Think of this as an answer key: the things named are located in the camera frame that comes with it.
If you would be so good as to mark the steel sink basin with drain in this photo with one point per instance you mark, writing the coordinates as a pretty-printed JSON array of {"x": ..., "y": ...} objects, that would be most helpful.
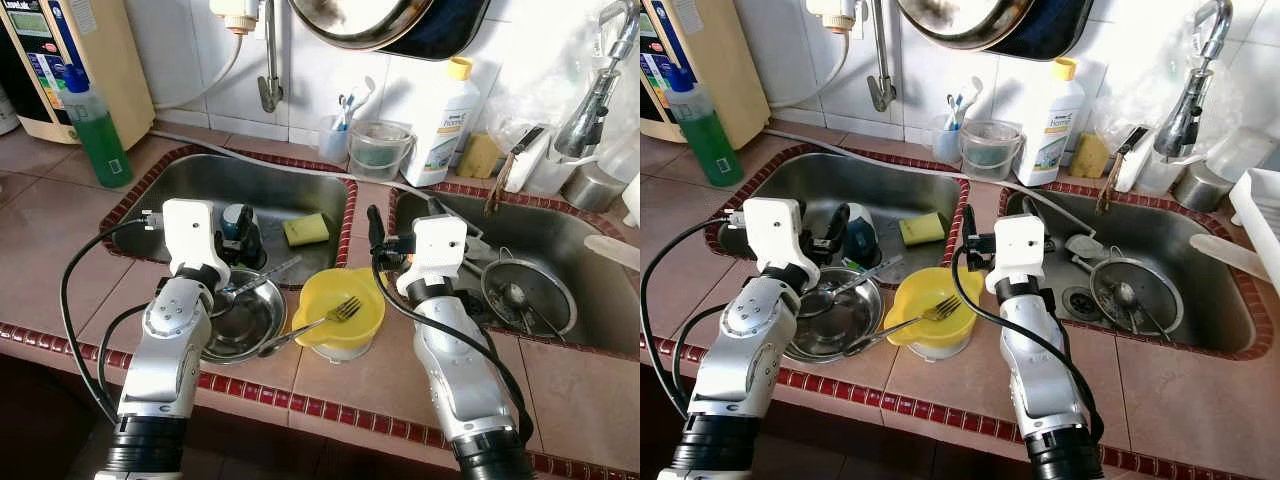
[
  {"x": 1215, "y": 310},
  {"x": 600, "y": 310}
]

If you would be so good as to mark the chrome wall tap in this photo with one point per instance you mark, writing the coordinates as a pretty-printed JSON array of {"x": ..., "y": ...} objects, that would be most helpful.
[
  {"x": 882, "y": 92},
  {"x": 270, "y": 92}
]

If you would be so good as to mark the beige tap water filter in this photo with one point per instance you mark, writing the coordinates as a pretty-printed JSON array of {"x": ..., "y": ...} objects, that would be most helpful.
[
  {"x": 238, "y": 15},
  {"x": 832, "y": 15}
]

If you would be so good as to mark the clear toothbrush cup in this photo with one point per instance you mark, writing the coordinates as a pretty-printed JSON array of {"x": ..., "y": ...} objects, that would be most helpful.
[
  {"x": 333, "y": 145},
  {"x": 945, "y": 145}
]

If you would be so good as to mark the clear plastic pail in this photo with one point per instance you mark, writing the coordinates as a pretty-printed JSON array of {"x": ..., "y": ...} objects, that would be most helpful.
[
  {"x": 990, "y": 155},
  {"x": 378, "y": 155}
]

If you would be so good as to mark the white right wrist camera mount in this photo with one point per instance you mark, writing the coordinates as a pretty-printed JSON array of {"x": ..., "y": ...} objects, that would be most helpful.
[
  {"x": 1018, "y": 250},
  {"x": 435, "y": 250}
]

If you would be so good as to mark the chrome kitchen faucet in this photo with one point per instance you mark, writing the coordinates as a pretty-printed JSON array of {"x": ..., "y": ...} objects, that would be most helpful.
[
  {"x": 590, "y": 110},
  {"x": 1185, "y": 115}
]

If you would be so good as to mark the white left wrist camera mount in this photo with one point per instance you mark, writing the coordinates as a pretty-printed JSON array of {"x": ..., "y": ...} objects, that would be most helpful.
[
  {"x": 780, "y": 240},
  {"x": 195, "y": 240}
]

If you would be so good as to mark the yellow plastic bowl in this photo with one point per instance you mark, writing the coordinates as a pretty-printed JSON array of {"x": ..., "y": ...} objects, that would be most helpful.
[
  {"x": 915, "y": 300},
  {"x": 320, "y": 300}
]

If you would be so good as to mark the long steel spoon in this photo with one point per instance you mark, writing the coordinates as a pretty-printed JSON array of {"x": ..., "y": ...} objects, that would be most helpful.
[
  {"x": 265, "y": 277},
  {"x": 865, "y": 277}
]

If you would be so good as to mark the dark blue cup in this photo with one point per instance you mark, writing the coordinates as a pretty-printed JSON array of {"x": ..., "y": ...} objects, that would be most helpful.
[
  {"x": 252, "y": 245},
  {"x": 865, "y": 245}
]

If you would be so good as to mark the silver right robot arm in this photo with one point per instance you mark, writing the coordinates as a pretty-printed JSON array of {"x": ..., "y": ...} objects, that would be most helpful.
[
  {"x": 1040, "y": 370},
  {"x": 455, "y": 370}
]

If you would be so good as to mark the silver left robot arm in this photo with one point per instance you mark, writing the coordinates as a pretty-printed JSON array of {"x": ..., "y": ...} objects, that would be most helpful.
[
  {"x": 745, "y": 360},
  {"x": 165, "y": 360}
]

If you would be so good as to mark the steel spoon on lid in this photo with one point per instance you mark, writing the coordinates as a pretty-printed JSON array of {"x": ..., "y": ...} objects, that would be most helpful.
[
  {"x": 1125, "y": 293},
  {"x": 513, "y": 295}
]

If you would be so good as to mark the hanging steel wok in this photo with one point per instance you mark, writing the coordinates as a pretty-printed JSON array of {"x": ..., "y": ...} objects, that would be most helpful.
[
  {"x": 960, "y": 20},
  {"x": 350, "y": 20}
]

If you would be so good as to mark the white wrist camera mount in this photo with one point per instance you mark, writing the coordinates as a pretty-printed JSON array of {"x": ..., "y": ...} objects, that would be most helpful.
[
  {"x": 1018, "y": 250},
  {"x": 780, "y": 240},
  {"x": 435, "y": 250},
  {"x": 195, "y": 240}
]

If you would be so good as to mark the beige water purifier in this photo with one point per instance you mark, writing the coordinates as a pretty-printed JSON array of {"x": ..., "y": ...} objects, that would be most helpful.
[
  {"x": 110, "y": 60},
  {"x": 730, "y": 60}
]

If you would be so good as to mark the white black brush holder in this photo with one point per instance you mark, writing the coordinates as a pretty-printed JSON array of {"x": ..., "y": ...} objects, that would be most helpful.
[
  {"x": 1133, "y": 165},
  {"x": 525, "y": 165}
]

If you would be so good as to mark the white detergent bottle yellow cap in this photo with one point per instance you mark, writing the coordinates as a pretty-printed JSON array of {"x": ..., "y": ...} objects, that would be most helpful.
[
  {"x": 440, "y": 130},
  {"x": 1048, "y": 130}
]

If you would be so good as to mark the green dish soap bottle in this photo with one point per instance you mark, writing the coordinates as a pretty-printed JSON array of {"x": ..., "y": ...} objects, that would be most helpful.
[
  {"x": 100, "y": 140},
  {"x": 708, "y": 140}
]

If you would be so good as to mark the beige rice paddle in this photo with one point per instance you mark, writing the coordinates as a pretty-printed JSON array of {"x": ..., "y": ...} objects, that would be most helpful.
[
  {"x": 1225, "y": 257},
  {"x": 615, "y": 252}
]

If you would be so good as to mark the round steel pot lid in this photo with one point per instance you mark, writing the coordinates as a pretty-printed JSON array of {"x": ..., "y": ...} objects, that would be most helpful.
[
  {"x": 555, "y": 290},
  {"x": 1160, "y": 290}
]

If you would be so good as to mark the white plastic base bowl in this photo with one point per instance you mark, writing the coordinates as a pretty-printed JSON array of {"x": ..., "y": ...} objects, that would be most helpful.
[
  {"x": 938, "y": 350},
  {"x": 345, "y": 352}
]

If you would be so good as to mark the plain yellow sponge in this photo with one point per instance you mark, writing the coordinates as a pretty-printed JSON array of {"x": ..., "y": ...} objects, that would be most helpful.
[
  {"x": 1088, "y": 156},
  {"x": 478, "y": 157}
]

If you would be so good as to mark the stainless steel bowl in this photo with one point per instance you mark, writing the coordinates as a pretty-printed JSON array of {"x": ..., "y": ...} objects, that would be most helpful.
[
  {"x": 840, "y": 325},
  {"x": 250, "y": 325}
]

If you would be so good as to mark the yellow green dish sponge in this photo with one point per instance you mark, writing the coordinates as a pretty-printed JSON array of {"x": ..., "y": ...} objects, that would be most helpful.
[
  {"x": 305, "y": 230},
  {"x": 922, "y": 229}
]

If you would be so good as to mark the blue toothbrush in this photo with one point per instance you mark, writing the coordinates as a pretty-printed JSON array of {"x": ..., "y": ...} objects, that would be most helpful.
[
  {"x": 346, "y": 108},
  {"x": 955, "y": 108}
]

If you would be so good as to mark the clear plastic bag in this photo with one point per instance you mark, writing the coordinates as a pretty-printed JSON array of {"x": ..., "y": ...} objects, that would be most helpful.
[
  {"x": 1140, "y": 95},
  {"x": 530, "y": 95}
]

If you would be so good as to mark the small steel cup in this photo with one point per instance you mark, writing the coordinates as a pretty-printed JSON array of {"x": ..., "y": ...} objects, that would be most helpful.
[
  {"x": 1200, "y": 188},
  {"x": 592, "y": 188}
]

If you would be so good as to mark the hanging black pan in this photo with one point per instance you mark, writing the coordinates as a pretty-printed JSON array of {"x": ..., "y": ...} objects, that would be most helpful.
[
  {"x": 455, "y": 25},
  {"x": 1060, "y": 25}
]

